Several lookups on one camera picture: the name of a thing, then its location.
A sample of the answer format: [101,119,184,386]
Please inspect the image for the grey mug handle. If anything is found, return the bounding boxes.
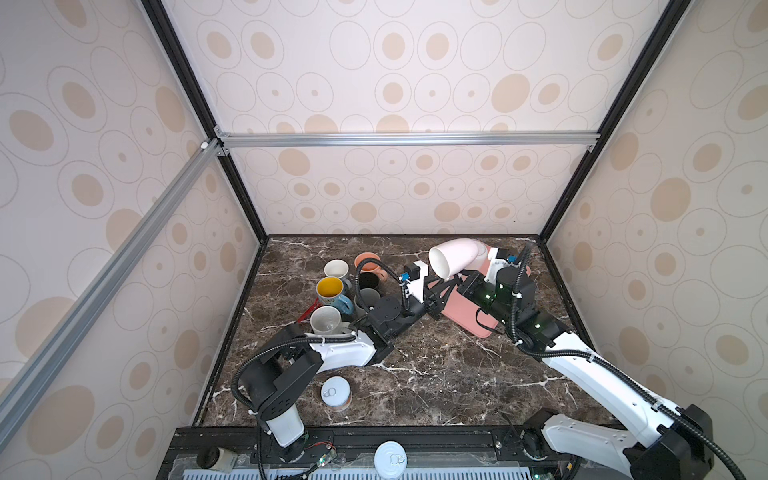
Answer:
[354,288,381,316]

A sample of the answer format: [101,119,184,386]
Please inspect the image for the black mug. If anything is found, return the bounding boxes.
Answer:
[358,271,381,290]

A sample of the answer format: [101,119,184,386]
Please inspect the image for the pink plastic tray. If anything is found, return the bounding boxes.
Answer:
[442,247,531,339]

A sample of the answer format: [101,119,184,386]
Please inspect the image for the cream and pink mug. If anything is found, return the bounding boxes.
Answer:
[354,252,387,281]

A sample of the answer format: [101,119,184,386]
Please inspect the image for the cream speckled mug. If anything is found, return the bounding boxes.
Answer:
[310,305,351,336]

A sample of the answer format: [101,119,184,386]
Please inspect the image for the blue butterfly mug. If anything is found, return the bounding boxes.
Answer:
[315,277,355,316]

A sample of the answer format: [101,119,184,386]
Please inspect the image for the grey mug white interior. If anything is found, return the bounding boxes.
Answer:
[324,259,350,281]

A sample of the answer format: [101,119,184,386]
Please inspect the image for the pale pink mug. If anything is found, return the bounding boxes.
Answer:
[428,238,488,280]

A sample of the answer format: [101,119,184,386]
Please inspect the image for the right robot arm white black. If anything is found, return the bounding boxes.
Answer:
[457,265,745,479]

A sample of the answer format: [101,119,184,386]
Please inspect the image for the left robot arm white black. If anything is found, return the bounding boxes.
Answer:
[230,261,439,448]

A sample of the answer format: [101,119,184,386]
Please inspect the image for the orange label tin can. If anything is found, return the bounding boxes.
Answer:
[321,376,352,411]

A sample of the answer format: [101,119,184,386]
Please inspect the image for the left aluminium crossbar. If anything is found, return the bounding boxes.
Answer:
[1,138,223,449]

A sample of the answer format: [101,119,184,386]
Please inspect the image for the aluminium crossbar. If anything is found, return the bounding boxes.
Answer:
[203,130,600,151]
[1,138,223,449]

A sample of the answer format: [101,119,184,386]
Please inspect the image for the back aluminium crossbar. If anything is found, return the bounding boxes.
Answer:
[203,130,600,151]

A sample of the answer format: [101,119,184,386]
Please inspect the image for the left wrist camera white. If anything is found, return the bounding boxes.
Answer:
[400,260,428,303]

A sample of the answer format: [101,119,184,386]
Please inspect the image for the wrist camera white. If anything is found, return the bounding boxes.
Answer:
[400,260,428,303]
[485,247,517,284]

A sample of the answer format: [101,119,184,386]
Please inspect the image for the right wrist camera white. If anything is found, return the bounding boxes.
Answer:
[485,247,517,284]

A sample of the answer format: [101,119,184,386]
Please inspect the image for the red handled metal tongs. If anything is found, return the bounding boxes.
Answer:
[296,299,322,323]

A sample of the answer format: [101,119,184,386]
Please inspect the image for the white can on rail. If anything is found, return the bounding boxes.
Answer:
[374,440,408,480]

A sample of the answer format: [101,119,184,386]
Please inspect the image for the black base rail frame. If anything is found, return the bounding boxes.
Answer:
[157,424,674,480]

